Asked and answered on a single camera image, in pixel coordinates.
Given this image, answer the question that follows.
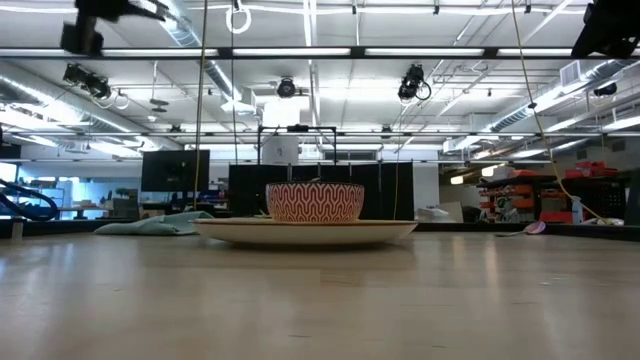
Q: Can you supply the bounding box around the white looped cable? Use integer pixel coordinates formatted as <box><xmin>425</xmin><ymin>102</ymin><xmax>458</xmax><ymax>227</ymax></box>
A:
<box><xmin>224</xmin><ymin>0</ymin><xmax>253</xmax><ymax>35</ymax></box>

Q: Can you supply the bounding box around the teal cloth napkin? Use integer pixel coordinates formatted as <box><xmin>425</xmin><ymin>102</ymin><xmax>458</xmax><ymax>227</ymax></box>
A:
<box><xmin>93</xmin><ymin>210</ymin><xmax>216</xmax><ymax>237</ymax></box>

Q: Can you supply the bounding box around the silver ventilation duct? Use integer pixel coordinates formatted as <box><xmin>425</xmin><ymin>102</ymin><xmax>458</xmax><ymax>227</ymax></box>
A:
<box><xmin>139</xmin><ymin>0</ymin><xmax>242</xmax><ymax>101</ymax></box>
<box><xmin>489</xmin><ymin>58</ymin><xmax>640</xmax><ymax>134</ymax></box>

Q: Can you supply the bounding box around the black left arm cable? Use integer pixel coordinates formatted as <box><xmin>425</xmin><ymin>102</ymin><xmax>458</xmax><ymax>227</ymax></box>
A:
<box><xmin>0</xmin><ymin>178</ymin><xmax>60</xmax><ymax>223</ymax></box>

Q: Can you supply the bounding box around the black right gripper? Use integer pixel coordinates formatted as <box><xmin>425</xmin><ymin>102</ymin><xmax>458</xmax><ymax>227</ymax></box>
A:
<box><xmin>571</xmin><ymin>0</ymin><xmax>640</xmax><ymax>59</ymax></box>

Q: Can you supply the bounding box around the black ceiling-mounted device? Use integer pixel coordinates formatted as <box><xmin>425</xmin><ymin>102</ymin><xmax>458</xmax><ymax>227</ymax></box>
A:
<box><xmin>397</xmin><ymin>63</ymin><xmax>432</xmax><ymax>101</ymax></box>
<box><xmin>62</xmin><ymin>63</ymin><xmax>112</xmax><ymax>100</ymax></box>

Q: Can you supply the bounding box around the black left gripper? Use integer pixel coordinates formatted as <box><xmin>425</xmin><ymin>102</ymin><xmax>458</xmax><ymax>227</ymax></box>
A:
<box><xmin>59</xmin><ymin>0</ymin><xmax>169</xmax><ymax>56</ymax></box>

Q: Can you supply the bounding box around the black computer monitor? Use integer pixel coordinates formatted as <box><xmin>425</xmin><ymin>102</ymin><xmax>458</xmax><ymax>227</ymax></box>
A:
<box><xmin>140</xmin><ymin>149</ymin><xmax>211</xmax><ymax>194</ymax></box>

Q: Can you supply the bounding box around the LED light bar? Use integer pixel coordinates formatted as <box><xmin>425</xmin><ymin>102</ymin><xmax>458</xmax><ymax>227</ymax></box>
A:
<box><xmin>0</xmin><ymin>46</ymin><xmax>640</xmax><ymax>61</ymax></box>

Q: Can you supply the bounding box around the shelf with red bins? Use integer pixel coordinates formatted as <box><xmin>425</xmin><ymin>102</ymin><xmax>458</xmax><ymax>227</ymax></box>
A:
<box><xmin>477</xmin><ymin>160</ymin><xmax>632</xmax><ymax>225</ymax></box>

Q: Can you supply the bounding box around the patterned ceramic bowl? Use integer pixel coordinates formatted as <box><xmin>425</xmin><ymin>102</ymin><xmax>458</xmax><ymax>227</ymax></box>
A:
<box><xmin>265</xmin><ymin>181</ymin><xmax>366</xmax><ymax>224</ymax></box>

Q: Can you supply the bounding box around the yellow hanging cable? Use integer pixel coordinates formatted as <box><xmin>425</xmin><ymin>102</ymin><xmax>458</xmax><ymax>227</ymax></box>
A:
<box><xmin>509</xmin><ymin>0</ymin><xmax>612</xmax><ymax>226</ymax></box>

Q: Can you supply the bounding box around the white square column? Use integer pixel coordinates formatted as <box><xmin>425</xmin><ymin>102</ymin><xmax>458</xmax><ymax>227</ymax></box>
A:
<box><xmin>262</xmin><ymin>99</ymin><xmax>301</xmax><ymax>166</ymax></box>

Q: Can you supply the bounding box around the black background rig frame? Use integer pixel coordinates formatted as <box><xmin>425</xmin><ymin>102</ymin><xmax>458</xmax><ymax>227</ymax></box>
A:
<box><xmin>257</xmin><ymin>124</ymin><xmax>337</xmax><ymax>167</ymax></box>

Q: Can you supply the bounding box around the round yellow plate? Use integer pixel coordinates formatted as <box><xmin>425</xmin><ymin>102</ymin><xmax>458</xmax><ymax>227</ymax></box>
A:
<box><xmin>189</xmin><ymin>217</ymin><xmax>419</xmax><ymax>246</ymax></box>

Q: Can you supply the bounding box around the thin hanging cable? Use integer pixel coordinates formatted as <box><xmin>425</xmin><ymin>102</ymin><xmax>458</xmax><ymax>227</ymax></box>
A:
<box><xmin>193</xmin><ymin>0</ymin><xmax>209</xmax><ymax>209</ymax></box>

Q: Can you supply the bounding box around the iridescent purple spoon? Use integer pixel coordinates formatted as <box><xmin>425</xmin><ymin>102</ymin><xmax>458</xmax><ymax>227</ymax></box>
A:
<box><xmin>494</xmin><ymin>221</ymin><xmax>547</xmax><ymax>238</ymax></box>

